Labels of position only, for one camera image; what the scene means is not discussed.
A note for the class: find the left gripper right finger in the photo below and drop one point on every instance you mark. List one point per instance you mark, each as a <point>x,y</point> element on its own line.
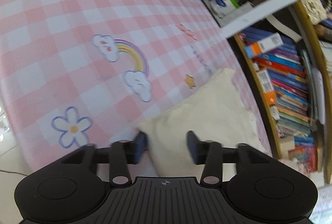
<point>209,154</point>

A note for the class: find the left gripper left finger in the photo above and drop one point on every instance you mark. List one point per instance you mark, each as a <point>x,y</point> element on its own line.
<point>121,154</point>

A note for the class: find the cream t-shirt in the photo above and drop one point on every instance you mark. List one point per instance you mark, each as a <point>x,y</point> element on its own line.
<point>214,113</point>

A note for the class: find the cream square pen holder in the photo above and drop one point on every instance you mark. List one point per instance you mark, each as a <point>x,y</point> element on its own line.
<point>287,143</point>

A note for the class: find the lying white orange toothpaste box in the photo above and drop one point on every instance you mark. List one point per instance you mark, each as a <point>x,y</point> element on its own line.
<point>268,89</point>

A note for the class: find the pink checkered tablecloth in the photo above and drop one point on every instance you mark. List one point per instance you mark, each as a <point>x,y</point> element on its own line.
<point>75,72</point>

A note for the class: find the row of colourful books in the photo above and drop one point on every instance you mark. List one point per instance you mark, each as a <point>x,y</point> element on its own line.
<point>295,113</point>

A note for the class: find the tall white orange toothpaste box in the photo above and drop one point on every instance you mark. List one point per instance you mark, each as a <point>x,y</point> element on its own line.
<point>265,45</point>

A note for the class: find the wooden bookshelf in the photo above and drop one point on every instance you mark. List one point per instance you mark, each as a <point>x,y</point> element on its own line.
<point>289,18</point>

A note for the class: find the white tablet on books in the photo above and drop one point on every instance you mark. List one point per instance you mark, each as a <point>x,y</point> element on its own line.
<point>320,95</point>

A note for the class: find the white green lidded can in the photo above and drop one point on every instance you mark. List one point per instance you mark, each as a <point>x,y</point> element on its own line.
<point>222,8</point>

